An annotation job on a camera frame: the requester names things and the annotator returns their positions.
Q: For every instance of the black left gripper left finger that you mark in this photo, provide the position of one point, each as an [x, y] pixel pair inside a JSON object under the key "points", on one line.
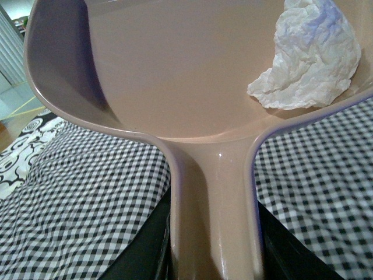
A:
{"points": [[148, 254]]}

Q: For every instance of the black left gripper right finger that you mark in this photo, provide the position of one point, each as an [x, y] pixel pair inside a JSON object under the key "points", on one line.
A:
{"points": [[285, 257]]}

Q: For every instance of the beige plastic dustpan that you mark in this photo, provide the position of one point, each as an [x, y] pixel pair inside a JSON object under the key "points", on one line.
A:
{"points": [[174, 74]]}

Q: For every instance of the white tissue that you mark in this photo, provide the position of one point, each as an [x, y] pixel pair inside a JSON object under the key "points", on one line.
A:
{"points": [[316, 55]]}

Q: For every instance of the black white checkered bedsheet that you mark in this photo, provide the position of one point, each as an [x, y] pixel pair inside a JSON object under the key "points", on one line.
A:
{"points": [[88, 194]]}

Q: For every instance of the black white patterned blanket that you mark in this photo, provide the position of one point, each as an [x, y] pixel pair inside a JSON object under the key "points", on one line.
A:
{"points": [[19, 156]]}

